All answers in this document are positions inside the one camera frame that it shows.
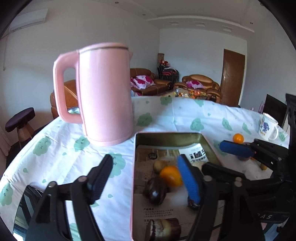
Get black television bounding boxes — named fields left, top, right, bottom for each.
left=263, top=94, right=287, bottom=128

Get black smartphone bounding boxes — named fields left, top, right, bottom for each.
left=13, top=185, right=43, bottom=241

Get white cartoon mug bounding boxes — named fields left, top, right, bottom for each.
left=258, top=113, right=279, bottom=141

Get pink metal tin box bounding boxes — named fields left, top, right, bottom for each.
left=130, top=133, right=220, bottom=240

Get small yellow-green longan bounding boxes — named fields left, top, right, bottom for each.
left=259, top=163, right=267, bottom=171

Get long brown leather sofa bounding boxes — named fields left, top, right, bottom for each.
left=130, top=68, right=173, bottom=96

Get orange wooden chair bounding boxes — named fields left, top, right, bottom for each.
left=50, top=79, right=80, bottom=120

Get wall air conditioner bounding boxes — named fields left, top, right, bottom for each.
left=9, top=9, right=48, bottom=32

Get dark round stool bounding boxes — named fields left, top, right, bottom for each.
left=5, top=108, right=35, bottom=149

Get brown wooden door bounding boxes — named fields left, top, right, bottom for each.
left=220, top=49, right=245, bottom=107

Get purple passion fruit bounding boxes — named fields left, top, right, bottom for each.
left=237, top=156, right=250, bottom=161

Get stacked chairs in corner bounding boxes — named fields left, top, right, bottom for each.
left=158, top=60, right=179, bottom=83

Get small orange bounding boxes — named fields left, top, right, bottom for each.
left=232, top=133, right=244, bottom=144

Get yellow fruit front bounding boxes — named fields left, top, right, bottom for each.
left=152, top=160, right=168, bottom=174

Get brown leather armchair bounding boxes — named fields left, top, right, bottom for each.
left=174, top=74, right=222, bottom=103

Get coffee table with items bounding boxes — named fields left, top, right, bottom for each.
left=163, top=88, right=208, bottom=100

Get brown wrinkled fruit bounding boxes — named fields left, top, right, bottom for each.
left=187, top=197, right=200, bottom=211

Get pink electric kettle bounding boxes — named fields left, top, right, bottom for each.
left=53, top=43, right=133, bottom=146

